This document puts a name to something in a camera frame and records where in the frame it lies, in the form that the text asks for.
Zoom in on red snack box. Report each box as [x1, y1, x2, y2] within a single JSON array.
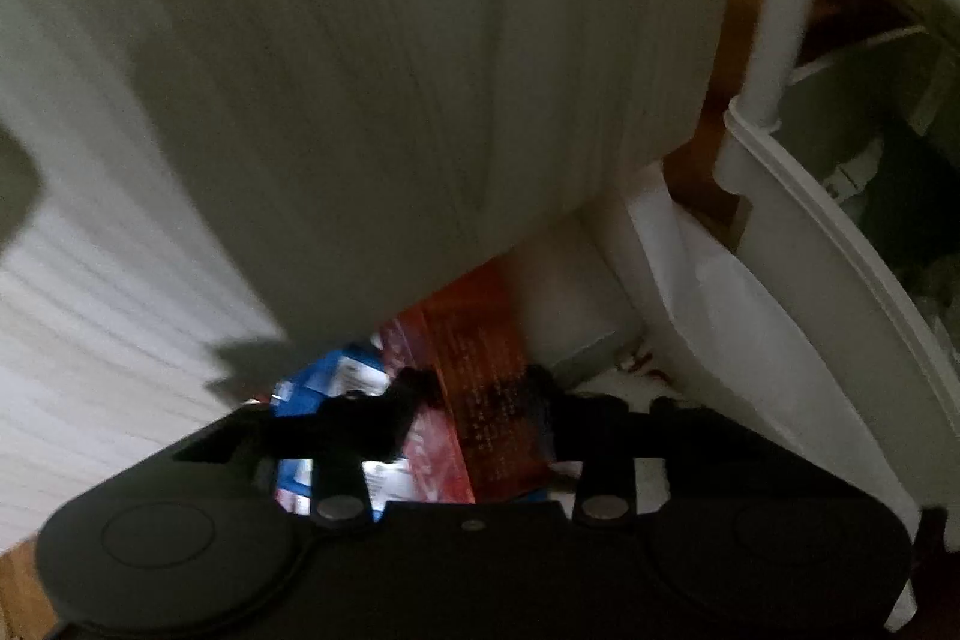
[[379, 260, 548, 503]]

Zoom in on wooden drawer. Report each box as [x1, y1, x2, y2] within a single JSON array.
[[2, 0, 726, 347]]

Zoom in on blue white small box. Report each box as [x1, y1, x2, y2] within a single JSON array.
[[270, 341, 391, 516]]

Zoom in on white plastic bag on floor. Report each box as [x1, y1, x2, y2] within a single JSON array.
[[508, 167, 919, 528]]

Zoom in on orange fabric tote bag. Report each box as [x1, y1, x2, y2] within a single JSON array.
[[664, 0, 761, 245]]

